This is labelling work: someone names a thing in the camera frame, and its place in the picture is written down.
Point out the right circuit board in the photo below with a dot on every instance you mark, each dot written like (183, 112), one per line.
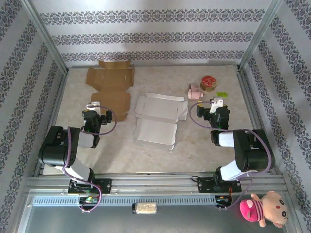
(222, 199)

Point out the green building brick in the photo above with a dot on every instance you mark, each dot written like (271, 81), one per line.
(222, 94)

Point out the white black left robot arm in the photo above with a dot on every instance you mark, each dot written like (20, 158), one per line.
(56, 150)

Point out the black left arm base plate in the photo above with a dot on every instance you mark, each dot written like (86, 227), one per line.
(105, 185)

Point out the aluminium rail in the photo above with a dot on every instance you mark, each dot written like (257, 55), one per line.
(155, 184)
(250, 97)
(170, 65)
(54, 121)

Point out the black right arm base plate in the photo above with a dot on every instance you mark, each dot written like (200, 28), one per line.
(206, 185)

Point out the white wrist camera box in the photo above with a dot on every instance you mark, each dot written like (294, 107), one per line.
(217, 102)
(94, 104)

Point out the brown cardboard box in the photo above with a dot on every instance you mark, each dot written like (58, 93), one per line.
(109, 77)

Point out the aluminium frame post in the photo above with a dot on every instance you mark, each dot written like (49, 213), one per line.
(258, 36)
(46, 36)

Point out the round red gold tin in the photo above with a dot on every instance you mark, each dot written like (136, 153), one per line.
(208, 82)

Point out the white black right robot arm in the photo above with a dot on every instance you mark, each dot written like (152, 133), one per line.
(252, 150)

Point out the aluminium left frame post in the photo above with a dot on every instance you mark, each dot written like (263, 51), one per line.
(46, 36)

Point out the aluminium front rail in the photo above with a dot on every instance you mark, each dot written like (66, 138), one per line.
(155, 184)

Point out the beige plush pig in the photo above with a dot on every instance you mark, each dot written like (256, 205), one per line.
(274, 208)

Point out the white blue paper box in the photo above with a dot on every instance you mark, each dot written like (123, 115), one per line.
(155, 131)

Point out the aluminium back rail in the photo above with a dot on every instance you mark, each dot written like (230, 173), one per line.
(170, 65)

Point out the grey metal tray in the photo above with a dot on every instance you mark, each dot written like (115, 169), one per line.
(97, 223)

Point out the pink plastic toy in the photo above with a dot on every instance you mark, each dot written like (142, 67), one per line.
(194, 93)

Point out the aluminium right frame post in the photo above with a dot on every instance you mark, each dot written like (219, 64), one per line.
(258, 36)

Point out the aluminium right side rail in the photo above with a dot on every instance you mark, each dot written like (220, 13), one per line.
(250, 97)

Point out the aluminium left side rail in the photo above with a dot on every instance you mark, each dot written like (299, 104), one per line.
(54, 121)

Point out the circuit board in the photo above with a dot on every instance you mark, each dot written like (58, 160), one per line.
(222, 199)
(88, 199)

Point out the left circuit board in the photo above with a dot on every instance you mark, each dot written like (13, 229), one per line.
(88, 199)

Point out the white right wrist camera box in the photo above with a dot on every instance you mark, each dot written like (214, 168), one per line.
(217, 102)

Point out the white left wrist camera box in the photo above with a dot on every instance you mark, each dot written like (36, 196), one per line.
(94, 104)

